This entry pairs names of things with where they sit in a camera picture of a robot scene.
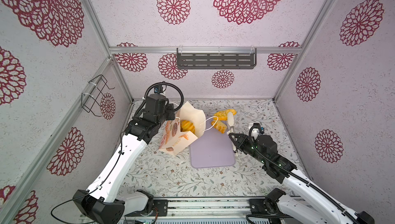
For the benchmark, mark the black wire wall rack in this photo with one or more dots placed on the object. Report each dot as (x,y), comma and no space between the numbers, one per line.
(92,98)

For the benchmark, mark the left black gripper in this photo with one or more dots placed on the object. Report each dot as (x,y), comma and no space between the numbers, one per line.
(171,116)

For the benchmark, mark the lavender tray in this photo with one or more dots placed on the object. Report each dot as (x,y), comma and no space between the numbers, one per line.
(213,149)

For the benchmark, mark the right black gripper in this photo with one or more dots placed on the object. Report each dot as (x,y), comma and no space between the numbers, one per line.
(243,140)

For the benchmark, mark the floral table mat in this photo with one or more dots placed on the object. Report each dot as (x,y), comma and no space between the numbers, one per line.
(163,175)

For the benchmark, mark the oval golden bread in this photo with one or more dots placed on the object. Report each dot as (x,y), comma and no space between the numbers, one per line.
(223,115)

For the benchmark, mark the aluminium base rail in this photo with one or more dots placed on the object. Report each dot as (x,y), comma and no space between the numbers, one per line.
(223,207)

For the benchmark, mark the grey wall shelf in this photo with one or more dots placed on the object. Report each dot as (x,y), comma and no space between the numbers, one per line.
(216,61)

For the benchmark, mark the small yellow croissant piece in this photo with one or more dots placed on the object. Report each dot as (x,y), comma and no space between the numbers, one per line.
(187,126)

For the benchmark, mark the printed paper bag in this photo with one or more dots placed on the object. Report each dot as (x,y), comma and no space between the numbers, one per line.
(173,140)

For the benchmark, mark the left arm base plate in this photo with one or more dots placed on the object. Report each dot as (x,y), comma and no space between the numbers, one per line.
(159,208)

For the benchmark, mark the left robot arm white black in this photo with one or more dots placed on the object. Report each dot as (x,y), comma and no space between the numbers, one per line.
(100,201)

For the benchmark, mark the flaky yellow pastry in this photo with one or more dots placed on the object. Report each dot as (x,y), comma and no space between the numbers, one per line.
(219,126)

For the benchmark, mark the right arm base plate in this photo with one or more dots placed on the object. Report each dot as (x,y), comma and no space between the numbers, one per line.
(267,205)

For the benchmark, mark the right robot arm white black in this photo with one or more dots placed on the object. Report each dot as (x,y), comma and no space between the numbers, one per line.
(318,207)

